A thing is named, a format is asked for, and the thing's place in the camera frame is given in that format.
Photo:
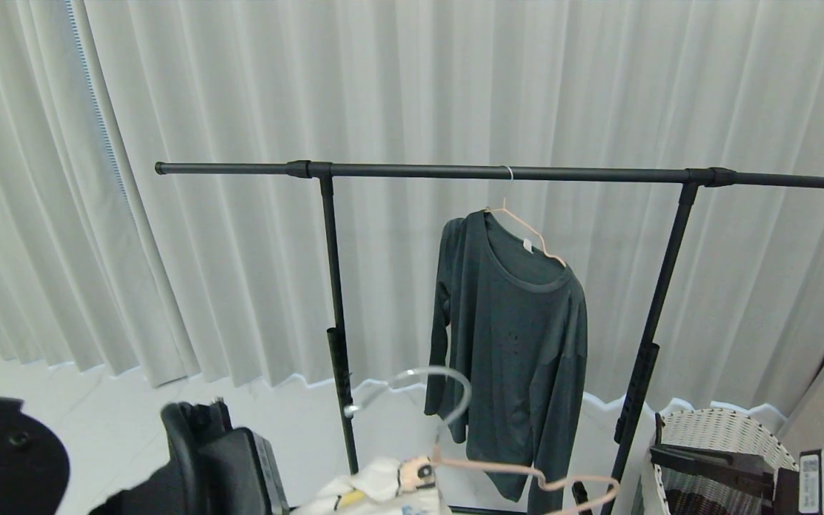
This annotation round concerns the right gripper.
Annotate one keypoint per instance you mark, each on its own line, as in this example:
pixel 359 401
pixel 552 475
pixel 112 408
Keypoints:
pixel 786 493

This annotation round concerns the dark grey T-shirt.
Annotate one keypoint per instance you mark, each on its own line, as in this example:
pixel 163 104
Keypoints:
pixel 519 357

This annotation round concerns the pink clothes hanger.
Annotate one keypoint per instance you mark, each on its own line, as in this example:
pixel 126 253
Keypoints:
pixel 526 229
pixel 466 397

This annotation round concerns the cream printed garment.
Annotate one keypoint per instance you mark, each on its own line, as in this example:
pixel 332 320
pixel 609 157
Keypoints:
pixel 376 486

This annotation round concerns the white laundry basket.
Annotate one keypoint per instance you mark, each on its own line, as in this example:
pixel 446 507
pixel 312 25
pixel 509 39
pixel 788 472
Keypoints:
pixel 727 429

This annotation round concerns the black clothes rack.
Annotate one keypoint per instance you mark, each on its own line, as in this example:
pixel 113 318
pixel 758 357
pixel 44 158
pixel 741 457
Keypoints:
pixel 419 171

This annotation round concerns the white curtain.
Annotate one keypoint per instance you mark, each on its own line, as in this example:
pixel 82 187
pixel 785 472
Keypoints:
pixel 240 86

